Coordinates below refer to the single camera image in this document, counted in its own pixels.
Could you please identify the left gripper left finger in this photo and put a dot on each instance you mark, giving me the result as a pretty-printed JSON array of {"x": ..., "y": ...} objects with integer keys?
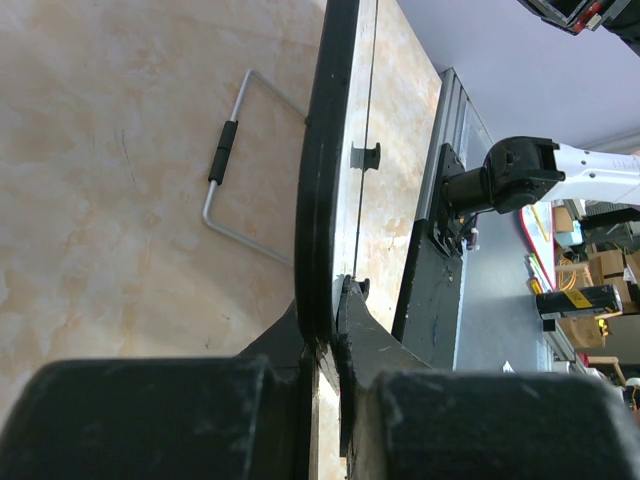
[{"x": 249, "y": 416}]

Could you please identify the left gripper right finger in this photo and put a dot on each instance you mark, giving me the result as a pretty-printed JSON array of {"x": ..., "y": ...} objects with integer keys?
[{"x": 401, "y": 419}]

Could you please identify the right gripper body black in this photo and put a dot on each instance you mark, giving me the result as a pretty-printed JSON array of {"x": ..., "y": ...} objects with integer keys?
[{"x": 574, "y": 16}]

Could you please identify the white whiteboard black frame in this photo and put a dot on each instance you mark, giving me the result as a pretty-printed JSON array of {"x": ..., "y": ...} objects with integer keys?
[{"x": 336, "y": 148}]

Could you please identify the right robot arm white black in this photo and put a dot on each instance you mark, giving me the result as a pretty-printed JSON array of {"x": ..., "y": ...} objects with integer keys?
[{"x": 520, "y": 171}]

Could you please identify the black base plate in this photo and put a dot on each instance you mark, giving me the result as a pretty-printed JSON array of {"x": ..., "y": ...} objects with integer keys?
[{"x": 427, "y": 312}]

